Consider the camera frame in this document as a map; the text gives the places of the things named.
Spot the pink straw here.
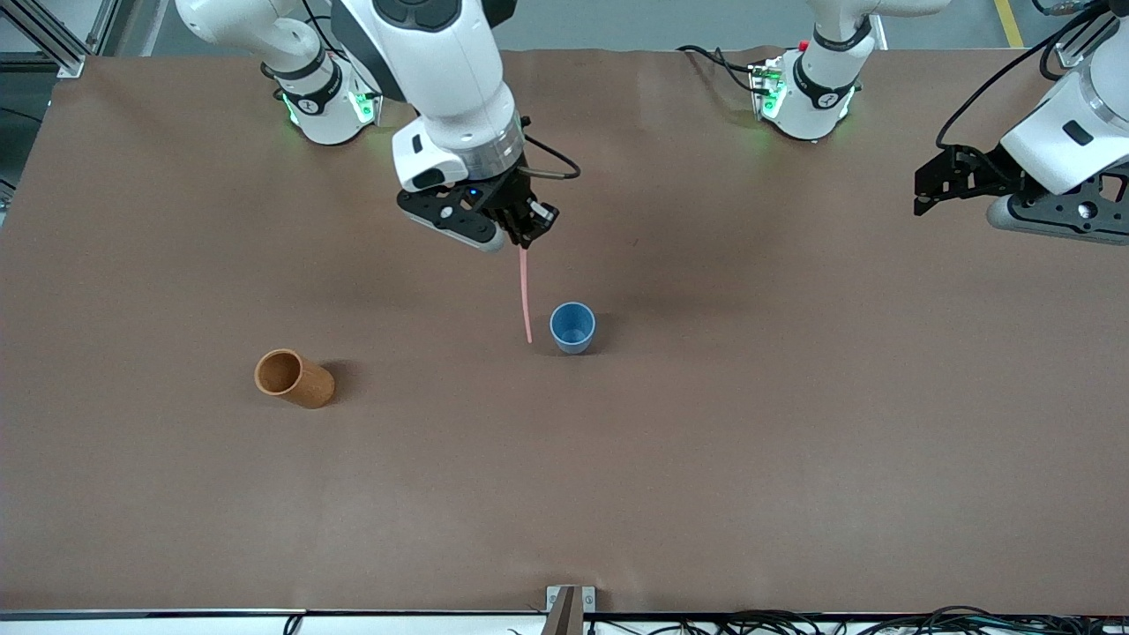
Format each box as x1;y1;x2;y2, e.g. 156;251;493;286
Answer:
519;247;534;344

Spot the grey metal bracket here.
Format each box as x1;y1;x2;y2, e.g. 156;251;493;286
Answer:
545;585;597;615

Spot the black cable bundle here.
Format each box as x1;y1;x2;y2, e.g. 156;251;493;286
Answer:
587;606;1129;635

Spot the orange brown cup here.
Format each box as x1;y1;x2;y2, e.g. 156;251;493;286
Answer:
254;349;336;409

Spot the brown table cover sheet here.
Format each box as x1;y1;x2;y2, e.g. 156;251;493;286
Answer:
0;49;1129;616

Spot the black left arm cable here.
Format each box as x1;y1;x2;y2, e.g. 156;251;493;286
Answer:
935;0;1114;151

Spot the aluminium frame profile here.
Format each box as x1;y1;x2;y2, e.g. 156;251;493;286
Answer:
1054;0;1129;70
0;0;133;80

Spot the white table edge rail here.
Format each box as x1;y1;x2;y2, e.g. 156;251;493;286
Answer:
0;609;1129;635

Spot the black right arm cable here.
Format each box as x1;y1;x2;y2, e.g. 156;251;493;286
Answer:
519;115;582;181

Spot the blue cup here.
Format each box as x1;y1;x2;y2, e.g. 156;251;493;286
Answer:
550;302;597;355

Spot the black left base cable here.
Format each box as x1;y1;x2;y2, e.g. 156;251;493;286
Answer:
677;44;761;94

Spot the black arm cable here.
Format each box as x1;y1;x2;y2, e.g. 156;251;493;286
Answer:
519;115;582;181
935;0;1114;151

